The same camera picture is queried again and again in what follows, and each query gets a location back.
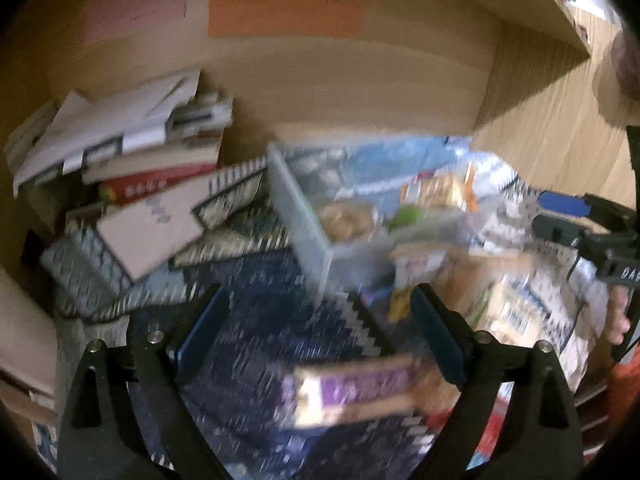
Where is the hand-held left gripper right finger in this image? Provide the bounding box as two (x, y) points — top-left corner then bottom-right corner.
(410, 282), (584, 480)

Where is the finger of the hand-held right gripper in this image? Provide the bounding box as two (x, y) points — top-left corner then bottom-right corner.
(537, 191), (603, 222)
(531, 213), (589, 250)

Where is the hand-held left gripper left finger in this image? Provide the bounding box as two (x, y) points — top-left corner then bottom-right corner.
(57, 283), (234, 480)

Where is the purple snack packet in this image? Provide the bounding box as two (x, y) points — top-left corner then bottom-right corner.
(278, 354), (443, 430)

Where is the clear plastic container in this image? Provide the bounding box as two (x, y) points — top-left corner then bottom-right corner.
(266, 141), (482, 303)

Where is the person's right hand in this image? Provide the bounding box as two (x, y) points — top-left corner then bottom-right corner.
(606, 284), (633, 347)

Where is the beige snack box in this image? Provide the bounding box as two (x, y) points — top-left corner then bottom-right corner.
(388, 243), (532, 326)

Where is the dark patterned blanket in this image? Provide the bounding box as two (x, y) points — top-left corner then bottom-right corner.
(40, 156), (601, 480)

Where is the white patterned snack packet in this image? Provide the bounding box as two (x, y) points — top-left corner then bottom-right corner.
(480, 275), (586, 361)

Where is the brown cardboard sheet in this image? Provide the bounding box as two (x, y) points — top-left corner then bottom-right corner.
(96, 179), (222, 282)

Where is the green snack packet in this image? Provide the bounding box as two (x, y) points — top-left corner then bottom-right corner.
(388, 204), (427, 232)

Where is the orange snack packet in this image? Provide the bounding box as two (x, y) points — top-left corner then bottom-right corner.
(399, 169), (478, 213)

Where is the round cookie packet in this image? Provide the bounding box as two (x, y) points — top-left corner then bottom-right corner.
(318, 199), (378, 242)

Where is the orange clothing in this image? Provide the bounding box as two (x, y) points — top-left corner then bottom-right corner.
(605, 353), (640, 444)

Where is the red book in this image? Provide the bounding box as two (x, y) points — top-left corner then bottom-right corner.
(98, 162), (218, 206)

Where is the blue plastic bag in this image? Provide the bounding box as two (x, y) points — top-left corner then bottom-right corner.
(343, 136), (473, 197)

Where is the cardboard box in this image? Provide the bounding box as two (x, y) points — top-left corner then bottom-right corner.
(0, 268), (62, 471)

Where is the wooden shelf board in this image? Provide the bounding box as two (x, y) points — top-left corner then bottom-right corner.
(517, 0), (593, 64)

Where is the stack of books and papers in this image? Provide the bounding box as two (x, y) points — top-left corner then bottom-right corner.
(5, 68), (235, 198)

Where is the orange paper note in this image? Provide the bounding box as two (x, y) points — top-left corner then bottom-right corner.
(207, 0), (365, 39)

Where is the pink paper note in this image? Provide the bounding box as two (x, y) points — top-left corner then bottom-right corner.
(83, 0), (189, 45)

